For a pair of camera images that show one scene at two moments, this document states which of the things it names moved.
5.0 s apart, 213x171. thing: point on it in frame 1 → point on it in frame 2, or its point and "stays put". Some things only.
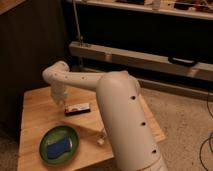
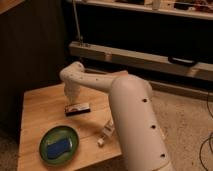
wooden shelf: [199, 9] stays put
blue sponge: [54, 150] stays put
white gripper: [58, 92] → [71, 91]
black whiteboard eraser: [75, 109] stays put
